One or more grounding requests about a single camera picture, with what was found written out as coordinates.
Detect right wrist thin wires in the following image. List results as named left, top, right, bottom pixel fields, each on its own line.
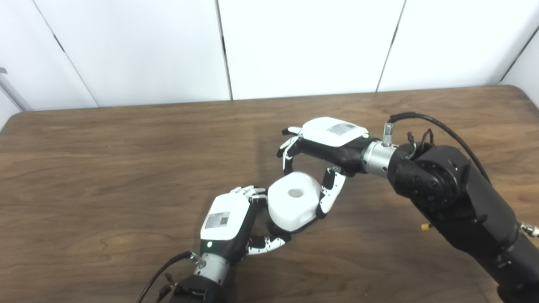
left=406, top=129, right=435, bottom=149

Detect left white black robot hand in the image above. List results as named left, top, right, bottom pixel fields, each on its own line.
left=200, top=185, right=292, bottom=266

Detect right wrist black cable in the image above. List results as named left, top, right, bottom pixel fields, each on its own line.
left=382, top=112, right=491, bottom=181

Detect left wrist thin wires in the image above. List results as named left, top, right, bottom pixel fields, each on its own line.
left=158, top=274, right=178, bottom=301

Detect wrist thin wires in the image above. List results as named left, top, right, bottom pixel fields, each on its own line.
left=406, top=129, right=435, bottom=149
left=158, top=274, right=178, bottom=301

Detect round white piece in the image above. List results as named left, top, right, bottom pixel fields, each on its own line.
left=268, top=172, right=323, bottom=233

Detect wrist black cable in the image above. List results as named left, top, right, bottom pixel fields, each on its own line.
left=382, top=112, right=491, bottom=181
left=136, top=251, right=200, bottom=303

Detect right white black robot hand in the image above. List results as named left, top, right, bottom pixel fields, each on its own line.
left=277, top=117, right=371, bottom=219

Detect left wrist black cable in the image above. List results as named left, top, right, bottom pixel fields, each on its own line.
left=136, top=251, right=200, bottom=303

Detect silver cable connector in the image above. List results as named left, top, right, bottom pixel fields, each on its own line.
left=519, top=222, right=539, bottom=239

